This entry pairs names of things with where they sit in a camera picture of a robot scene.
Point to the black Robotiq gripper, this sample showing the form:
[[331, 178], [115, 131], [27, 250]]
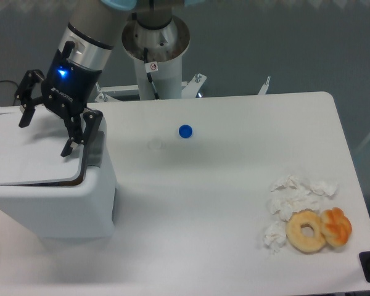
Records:
[[65, 89]]

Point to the white trash can lid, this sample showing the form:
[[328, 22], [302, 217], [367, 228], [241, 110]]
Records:
[[31, 155]]

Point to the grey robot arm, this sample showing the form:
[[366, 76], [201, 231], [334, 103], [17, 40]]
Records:
[[94, 29]]

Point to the white trash can body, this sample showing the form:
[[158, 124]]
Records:
[[80, 208]]

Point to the clear plastic cap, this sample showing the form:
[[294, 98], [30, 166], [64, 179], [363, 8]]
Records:
[[156, 144]]

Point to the blue bottle cap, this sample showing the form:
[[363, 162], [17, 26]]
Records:
[[185, 131]]

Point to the large crumpled white tissue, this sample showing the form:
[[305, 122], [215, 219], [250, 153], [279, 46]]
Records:
[[293, 194]]

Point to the small crumpled white tissue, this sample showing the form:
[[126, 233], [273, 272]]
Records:
[[275, 236]]

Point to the orange glazed pastry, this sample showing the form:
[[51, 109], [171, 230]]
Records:
[[335, 227]]

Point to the white table bracket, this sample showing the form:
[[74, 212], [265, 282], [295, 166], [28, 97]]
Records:
[[265, 86]]

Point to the ring donut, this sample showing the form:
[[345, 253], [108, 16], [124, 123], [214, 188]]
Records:
[[303, 231]]

